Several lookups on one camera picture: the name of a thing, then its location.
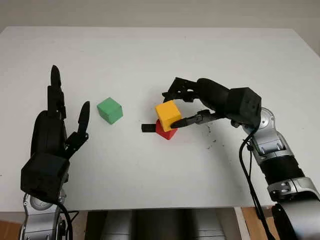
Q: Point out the black tape strip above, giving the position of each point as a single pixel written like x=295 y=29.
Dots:
x=148 y=128

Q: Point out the green cube block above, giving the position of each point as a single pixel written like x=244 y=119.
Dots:
x=110 y=111

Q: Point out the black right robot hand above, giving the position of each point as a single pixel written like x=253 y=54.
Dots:
x=212 y=97

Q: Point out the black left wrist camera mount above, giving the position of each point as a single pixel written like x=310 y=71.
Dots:
x=43 y=175

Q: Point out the grey robot torso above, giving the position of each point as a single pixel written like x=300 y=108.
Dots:
x=160 y=225

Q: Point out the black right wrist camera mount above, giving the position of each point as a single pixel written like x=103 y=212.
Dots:
x=245 y=105

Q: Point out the yellow cube block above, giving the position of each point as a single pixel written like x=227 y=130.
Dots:
x=167 y=113

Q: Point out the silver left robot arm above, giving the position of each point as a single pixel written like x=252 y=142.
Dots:
x=37 y=220

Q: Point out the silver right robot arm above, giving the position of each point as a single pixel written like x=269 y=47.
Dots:
x=280 y=160

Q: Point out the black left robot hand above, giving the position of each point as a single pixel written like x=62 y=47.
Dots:
x=47 y=132

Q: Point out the red cube block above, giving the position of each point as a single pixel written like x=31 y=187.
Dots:
x=167 y=135

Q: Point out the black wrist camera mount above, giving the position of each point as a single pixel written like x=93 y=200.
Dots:
x=245 y=105
x=43 y=175

